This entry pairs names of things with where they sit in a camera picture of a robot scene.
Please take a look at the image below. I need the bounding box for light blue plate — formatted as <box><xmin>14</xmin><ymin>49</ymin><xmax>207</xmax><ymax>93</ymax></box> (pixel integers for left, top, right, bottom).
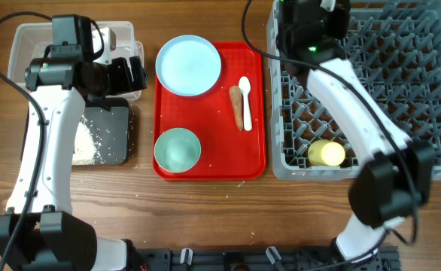
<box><xmin>155</xmin><ymin>35</ymin><xmax>222</xmax><ymax>97</ymax></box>

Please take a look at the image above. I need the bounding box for white rice pile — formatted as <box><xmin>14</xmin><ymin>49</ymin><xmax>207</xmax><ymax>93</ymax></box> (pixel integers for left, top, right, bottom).
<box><xmin>71</xmin><ymin>114</ymin><xmax>131</xmax><ymax>166</ymax></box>

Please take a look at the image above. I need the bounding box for mint green bowl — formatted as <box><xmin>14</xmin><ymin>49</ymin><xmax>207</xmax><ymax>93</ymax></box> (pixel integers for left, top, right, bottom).
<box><xmin>154</xmin><ymin>127</ymin><xmax>202</xmax><ymax>173</ymax></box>

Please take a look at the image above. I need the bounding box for white plastic spoon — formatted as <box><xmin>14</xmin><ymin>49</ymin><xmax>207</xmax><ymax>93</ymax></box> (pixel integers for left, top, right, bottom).
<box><xmin>239</xmin><ymin>76</ymin><xmax>253</xmax><ymax>131</ymax></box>

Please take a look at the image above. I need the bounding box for yellow plastic cup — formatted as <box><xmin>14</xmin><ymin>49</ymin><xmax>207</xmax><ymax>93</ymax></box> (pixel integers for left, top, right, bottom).
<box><xmin>308</xmin><ymin>140</ymin><xmax>345</xmax><ymax>166</ymax></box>

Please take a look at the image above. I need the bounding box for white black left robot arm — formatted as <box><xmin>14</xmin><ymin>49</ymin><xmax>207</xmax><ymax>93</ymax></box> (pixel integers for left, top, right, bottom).
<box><xmin>0</xmin><ymin>14</ymin><xmax>149</xmax><ymax>270</ymax></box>

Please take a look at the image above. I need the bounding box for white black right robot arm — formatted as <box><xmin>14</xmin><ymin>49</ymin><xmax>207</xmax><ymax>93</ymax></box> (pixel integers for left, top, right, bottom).
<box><xmin>269</xmin><ymin>1</ymin><xmax>435</xmax><ymax>268</ymax></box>

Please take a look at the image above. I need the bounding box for black waste tray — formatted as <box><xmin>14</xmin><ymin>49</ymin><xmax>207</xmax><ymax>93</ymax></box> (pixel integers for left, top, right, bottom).
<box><xmin>20</xmin><ymin>93</ymin><xmax>130</xmax><ymax>173</ymax></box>

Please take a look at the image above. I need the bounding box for grey dishwasher rack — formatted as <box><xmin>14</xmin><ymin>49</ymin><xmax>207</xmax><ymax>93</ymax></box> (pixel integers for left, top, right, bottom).
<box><xmin>266</xmin><ymin>1</ymin><xmax>441</xmax><ymax>181</ymax></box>

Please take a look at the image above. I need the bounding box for clear plastic bin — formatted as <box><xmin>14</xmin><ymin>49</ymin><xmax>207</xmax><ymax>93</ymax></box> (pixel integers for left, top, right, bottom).
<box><xmin>8</xmin><ymin>15</ymin><xmax>144</xmax><ymax>102</ymax></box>

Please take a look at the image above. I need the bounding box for red plastic tray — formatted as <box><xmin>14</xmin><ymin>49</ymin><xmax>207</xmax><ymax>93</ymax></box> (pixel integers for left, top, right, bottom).
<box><xmin>153</xmin><ymin>42</ymin><xmax>266</xmax><ymax>181</ymax></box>

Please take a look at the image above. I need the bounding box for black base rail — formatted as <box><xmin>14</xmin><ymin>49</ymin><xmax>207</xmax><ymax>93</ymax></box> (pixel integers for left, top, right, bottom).
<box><xmin>138</xmin><ymin>246</ymin><xmax>402</xmax><ymax>271</ymax></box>

